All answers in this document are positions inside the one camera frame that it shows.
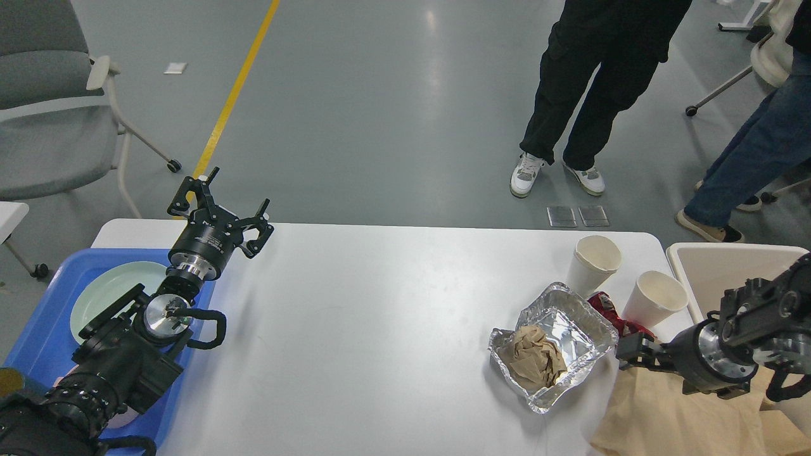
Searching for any aluminium foil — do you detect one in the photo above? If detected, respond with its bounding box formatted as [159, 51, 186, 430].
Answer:
[489, 282, 619, 414]

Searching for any brown paper bag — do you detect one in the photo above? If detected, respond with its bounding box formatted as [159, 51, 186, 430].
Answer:
[590, 369, 810, 455]

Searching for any grey floor plate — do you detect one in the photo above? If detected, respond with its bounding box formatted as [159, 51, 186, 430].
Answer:
[547, 206, 578, 228]
[577, 205, 611, 227]

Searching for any white paper cup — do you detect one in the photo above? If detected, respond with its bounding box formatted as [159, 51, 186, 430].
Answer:
[564, 236, 622, 300]
[620, 270, 687, 329]

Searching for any person in grey sweater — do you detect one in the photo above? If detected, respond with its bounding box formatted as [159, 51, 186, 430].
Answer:
[509, 1, 691, 198]

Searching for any brown paper ball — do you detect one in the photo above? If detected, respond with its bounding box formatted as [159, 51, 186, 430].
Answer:
[499, 324, 568, 392]

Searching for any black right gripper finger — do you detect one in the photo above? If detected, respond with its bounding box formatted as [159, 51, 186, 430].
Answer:
[616, 334, 673, 372]

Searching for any white side table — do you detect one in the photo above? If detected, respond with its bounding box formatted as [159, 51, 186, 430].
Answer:
[1, 201, 50, 279]

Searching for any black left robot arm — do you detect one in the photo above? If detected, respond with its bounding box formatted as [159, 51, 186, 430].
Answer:
[1, 167, 274, 455]

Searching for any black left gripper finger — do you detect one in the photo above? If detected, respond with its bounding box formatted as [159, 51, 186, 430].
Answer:
[237, 200, 274, 259]
[167, 168, 220, 222]

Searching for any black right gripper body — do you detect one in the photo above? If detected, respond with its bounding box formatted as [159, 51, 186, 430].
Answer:
[661, 320, 758, 400]

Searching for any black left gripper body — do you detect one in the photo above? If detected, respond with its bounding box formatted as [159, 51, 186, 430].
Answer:
[169, 217, 247, 282]

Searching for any white chair at right edge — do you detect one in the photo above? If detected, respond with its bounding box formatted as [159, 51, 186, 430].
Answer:
[760, 178, 810, 205]

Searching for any beige plastic bin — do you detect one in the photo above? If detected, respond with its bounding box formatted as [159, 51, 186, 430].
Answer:
[667, 243, 810, 434]

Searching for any grey office chair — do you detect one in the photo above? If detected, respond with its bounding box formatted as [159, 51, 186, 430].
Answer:
[1, 1, 182, 217]

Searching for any green plate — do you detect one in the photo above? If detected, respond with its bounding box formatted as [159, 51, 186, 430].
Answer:
[70, 262, 166, 344]

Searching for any dark teal mug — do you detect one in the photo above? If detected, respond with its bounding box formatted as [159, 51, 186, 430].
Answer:
[0, 367, 26, 398]

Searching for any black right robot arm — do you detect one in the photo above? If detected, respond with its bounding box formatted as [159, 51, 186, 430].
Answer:
[616, 255, 810, 402]

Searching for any pink mug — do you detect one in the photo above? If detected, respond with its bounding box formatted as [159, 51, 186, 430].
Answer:
[105, 407, 140, 431]

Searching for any crushed red snack wrapper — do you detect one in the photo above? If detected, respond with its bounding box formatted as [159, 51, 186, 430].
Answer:
[586, 291, 656, 338]

